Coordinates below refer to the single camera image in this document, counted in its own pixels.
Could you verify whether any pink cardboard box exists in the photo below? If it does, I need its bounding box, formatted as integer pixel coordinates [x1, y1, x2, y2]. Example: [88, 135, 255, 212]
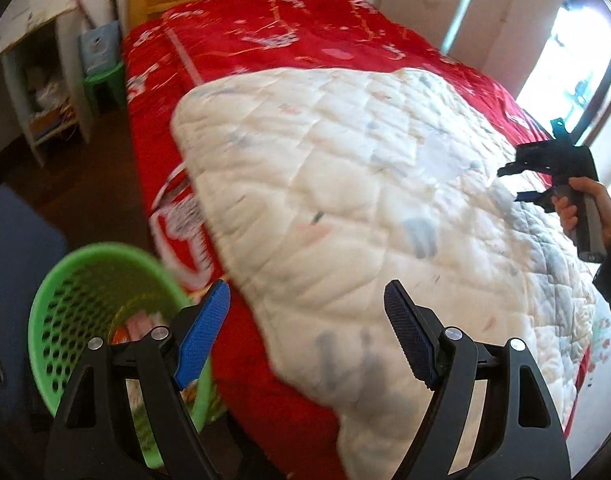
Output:
[123, 310, 169, 343]

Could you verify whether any white shelf desk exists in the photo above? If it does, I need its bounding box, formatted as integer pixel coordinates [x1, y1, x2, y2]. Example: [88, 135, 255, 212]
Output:
[0, 0, 94, 166]

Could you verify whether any person's right hand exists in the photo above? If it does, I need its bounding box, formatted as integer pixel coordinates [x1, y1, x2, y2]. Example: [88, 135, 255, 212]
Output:
[551, 177, 611, 248]

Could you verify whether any blue bag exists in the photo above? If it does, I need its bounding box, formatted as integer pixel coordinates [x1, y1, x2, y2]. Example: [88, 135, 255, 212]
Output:
[80, 22, 122, 78]

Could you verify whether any white quilted blanket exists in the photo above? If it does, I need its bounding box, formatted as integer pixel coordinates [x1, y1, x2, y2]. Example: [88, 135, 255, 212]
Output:
[170, 66, 599, 480]

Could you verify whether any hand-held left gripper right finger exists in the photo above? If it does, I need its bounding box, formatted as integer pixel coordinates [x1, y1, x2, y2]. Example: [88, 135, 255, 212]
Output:
[383, 280, 571, 480]

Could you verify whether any green plastic mesh basket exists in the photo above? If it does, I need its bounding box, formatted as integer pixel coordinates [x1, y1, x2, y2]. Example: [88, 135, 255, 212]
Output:
[28, 242, 221, 471]

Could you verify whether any window with dark frame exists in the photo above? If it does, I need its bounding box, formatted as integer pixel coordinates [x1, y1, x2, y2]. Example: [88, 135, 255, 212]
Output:
[515, 0, 611, 146]

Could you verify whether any white plastic bag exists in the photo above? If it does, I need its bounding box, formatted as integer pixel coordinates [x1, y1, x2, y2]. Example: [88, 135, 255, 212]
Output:
[28, 80, 61, 111]

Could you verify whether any green plastic stool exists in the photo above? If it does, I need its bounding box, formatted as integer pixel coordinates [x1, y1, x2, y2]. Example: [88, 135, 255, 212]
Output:
[83, 60, 126, 111]

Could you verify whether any light printed bed sheet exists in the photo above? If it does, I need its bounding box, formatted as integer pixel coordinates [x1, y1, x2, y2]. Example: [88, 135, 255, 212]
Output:
[578, 305, 611, 411]

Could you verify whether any white wardrobe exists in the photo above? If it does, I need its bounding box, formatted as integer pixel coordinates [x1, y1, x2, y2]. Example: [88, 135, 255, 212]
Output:
[370, 0, 566, 86]

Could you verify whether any dark blue cloth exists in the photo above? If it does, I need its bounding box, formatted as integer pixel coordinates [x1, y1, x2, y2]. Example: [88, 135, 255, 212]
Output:
[0, 182, 69, 411]

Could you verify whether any reddish wooden stick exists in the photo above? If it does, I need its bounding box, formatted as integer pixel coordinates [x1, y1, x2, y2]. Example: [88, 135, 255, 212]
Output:
[72, 0, 95, 30]

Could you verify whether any red printed bed cover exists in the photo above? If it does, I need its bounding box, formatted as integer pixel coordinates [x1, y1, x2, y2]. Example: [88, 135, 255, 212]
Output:
[122, 0, 546, 480]

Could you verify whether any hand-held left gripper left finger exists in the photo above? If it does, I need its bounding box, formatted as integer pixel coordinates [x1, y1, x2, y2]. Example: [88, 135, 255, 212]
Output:
[44, 280, 231, 480]

